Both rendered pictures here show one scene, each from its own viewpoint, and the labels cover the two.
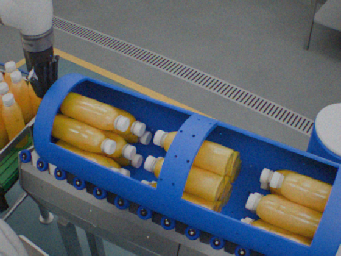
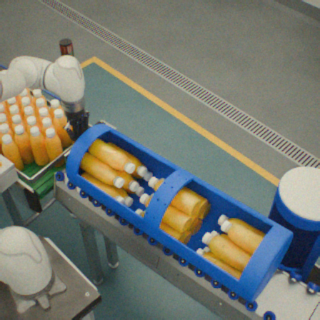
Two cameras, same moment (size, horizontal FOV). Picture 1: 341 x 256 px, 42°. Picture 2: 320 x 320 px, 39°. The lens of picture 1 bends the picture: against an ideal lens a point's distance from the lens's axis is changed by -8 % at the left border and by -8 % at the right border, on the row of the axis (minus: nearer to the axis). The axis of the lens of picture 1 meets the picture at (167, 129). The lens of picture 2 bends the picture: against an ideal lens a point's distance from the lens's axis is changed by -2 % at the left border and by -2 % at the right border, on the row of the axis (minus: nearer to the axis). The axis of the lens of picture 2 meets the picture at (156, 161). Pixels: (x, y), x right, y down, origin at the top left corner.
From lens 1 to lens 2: 0.54 m
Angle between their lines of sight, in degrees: 9
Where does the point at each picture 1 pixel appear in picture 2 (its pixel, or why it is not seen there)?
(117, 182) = (120, 209)
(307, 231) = (241, 268)
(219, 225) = (181, 251)
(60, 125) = (86, 162)
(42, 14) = (76, 89)
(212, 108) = (228, 136)
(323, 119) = (287, 179)
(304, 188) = (243, 237)
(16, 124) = (55, 151)
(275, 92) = (288, 127)
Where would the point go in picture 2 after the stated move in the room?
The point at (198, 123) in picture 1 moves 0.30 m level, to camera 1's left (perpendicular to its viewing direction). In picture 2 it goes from (178, 178) to (97, 167)
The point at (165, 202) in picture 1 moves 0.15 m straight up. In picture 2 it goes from (148, 228) to (148, 203)
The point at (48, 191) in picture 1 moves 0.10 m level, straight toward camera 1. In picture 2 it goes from (74, 203) to (76, 221)
